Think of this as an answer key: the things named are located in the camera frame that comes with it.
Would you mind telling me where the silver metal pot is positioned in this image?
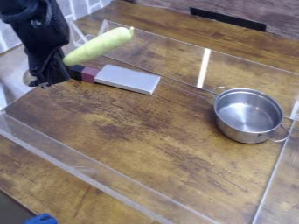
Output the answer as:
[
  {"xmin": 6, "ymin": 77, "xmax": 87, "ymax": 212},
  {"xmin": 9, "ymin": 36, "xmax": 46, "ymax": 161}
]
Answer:
[{"xmin": 210, "ymin": 86, "xmax": 289, "ymax": 144}]

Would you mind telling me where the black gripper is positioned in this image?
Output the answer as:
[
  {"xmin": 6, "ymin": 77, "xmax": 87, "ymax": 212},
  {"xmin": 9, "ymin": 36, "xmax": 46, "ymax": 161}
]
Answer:
[{"xmin": 23, "ymin": 43, "xmax": 70, "ymax": 88}]

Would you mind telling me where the black wall strip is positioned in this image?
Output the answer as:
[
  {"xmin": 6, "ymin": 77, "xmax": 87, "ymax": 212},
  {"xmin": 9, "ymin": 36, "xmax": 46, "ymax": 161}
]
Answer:
[{"xmin": 189, "ymin": 7, "xmax": 266, "ymax": 32}]

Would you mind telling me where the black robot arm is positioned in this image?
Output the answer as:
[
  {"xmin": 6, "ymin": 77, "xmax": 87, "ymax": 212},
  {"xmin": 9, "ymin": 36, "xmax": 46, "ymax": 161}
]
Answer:
[{"xmin": 0, "ymin": 0, "xmax": 70, "ymax": 88}]

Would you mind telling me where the clear acrylic triangular bracket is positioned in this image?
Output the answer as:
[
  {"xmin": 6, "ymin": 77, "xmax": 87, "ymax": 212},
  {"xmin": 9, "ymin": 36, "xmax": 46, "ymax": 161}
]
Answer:
[{"xmin": 67, "ymin": 20, "xmax": 107, "ymax": 47}]

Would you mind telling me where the blue object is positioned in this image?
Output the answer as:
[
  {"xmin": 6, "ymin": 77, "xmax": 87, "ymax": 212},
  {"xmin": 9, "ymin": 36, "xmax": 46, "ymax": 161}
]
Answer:
[{"xmin": 23, "ymin": 213, "xmax": 58, "ymax": 224}]

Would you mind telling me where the spoon with yellow handle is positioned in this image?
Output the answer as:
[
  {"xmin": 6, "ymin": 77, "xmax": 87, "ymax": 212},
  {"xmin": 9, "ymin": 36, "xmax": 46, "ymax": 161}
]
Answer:
[{"xmin": 22, "ymin": 27, "xmax": 134, "ymax": 87}]

